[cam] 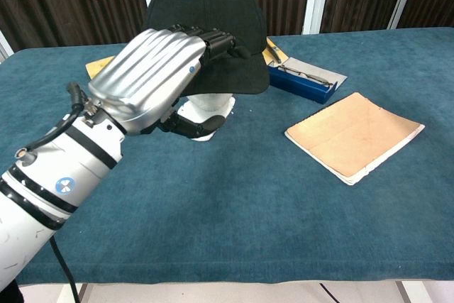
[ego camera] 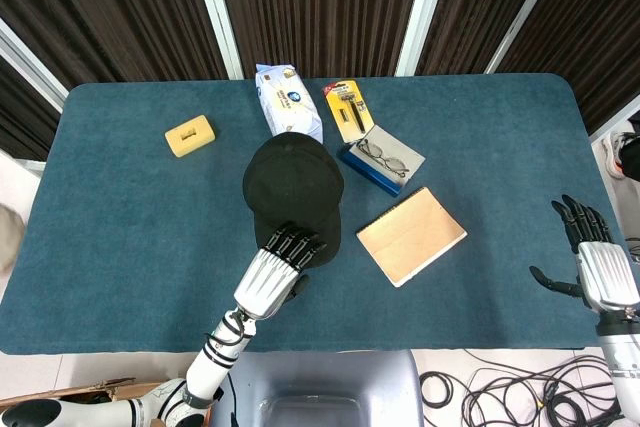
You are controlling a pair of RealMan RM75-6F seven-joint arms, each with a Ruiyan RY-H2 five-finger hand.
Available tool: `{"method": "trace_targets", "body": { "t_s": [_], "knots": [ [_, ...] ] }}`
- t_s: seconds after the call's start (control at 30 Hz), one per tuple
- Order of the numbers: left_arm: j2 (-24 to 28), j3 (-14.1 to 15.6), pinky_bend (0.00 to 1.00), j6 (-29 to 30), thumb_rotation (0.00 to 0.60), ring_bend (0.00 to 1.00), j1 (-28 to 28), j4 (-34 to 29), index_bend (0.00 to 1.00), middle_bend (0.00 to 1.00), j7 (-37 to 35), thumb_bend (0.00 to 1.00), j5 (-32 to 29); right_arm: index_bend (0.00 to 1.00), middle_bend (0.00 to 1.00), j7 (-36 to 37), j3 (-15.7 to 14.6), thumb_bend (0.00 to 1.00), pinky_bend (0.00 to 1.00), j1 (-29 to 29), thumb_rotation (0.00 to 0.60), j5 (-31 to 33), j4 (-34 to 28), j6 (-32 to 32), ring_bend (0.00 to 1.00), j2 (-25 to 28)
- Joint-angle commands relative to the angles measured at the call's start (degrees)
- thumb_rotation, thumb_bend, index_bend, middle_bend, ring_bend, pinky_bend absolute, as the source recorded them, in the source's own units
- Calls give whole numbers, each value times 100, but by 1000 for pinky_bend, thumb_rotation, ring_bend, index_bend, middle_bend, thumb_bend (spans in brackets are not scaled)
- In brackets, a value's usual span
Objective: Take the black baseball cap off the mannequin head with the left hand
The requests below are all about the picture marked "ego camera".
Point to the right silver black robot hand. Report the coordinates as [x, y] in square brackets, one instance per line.
[600, 267]

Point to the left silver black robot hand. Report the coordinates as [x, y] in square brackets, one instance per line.
[270, 282]

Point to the black baseball cap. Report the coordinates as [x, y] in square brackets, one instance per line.
[295, 192]

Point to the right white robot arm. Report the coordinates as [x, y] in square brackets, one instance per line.
[622, 362]

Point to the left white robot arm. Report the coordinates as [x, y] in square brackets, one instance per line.
[210, 372]

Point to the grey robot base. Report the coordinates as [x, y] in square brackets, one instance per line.
[320, 387]

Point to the white sneaker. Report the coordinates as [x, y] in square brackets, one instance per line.
[620, 153]

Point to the tan spiral notebook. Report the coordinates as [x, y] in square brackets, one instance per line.
[411, 236]

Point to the blue table mat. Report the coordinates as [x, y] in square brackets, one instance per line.
[125, 227]

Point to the yellow sponge block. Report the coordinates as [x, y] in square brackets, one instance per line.
[191, 136]

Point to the blue glasses case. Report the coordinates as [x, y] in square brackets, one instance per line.
[382, 159]

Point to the black rimmed eyeglasses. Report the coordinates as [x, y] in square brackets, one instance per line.
[383, 157]

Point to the white wet wipes pack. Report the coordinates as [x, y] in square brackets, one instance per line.
[287, 102]

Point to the razor in yellow blister pack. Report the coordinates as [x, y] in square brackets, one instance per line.
[348, 109]

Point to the cardboard box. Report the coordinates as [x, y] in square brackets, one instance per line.
[75, 389]

